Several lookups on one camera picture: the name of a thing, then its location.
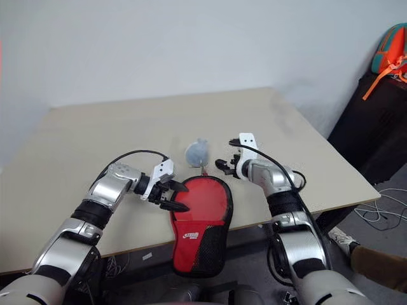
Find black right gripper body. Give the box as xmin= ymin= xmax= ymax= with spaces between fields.
xmin=230 ymin=152 xmax=244 ymax=178

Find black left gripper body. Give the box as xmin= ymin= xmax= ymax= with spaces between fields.
xmin=148 ymin=179 xmax=174 ymax=206

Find black cabinet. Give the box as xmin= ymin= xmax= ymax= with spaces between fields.
xmin=327 ymin=68 xmax=407 ymax=187

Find white cables under table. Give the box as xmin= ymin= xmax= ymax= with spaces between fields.
xmin=101 ymin=252 xmax=131 ymax=281

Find person's white sneaker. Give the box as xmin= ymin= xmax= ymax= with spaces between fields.
xmin=329 ymin=227 xmax=361 ymax=257

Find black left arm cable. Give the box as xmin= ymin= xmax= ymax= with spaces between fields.
xmin=95 ymin=149 xmax=170 ymax=188

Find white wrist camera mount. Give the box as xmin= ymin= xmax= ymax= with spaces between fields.
xmin=235 ymin=132 xmax=259 ymax=180
xmin=139 ymin=158 xmax=176 ymax=201

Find dark rounded shape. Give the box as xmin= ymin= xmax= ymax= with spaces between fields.
xmin=215 ymin=283 xmax=265 ymax=305

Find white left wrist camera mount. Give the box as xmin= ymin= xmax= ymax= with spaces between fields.
xmin=139 ymin=158 xmax=176 ymax=201

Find small white grey pouch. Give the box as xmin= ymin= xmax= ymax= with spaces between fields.
xmin=185 ymin=138 xmax=210 ymax=175

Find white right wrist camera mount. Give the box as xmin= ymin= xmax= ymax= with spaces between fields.
xmin=235 ymin=132 xmax=259 ymax=180

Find grey rounded shape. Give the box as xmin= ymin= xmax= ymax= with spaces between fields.
xmin=167 ymin=283 xmax=205 ymax=305

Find teal orange backpack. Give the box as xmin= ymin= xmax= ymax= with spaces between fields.
xmin=362 ymin=22 xmax=407 ymax=102

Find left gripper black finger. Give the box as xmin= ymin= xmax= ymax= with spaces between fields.
xmin=160 ymin=199 xmax=191 ymax=213
xmin=165 ymin=179 xmax=190 ymax=193

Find black table frame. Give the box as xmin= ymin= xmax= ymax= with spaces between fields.
xmin=101 ymin=206 xmax=361 ymax=265

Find white floor cables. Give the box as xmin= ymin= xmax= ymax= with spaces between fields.
xmin=354 ymin=187 xmax=407 ymax=231

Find person's brown trouser leg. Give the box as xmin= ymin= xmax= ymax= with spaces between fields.
xmin=349 ymin=244 xmax=407 ymax=295

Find red black paddle case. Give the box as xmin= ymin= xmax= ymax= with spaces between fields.
xmin=169 ymin=173 xmax=234 ymax=279

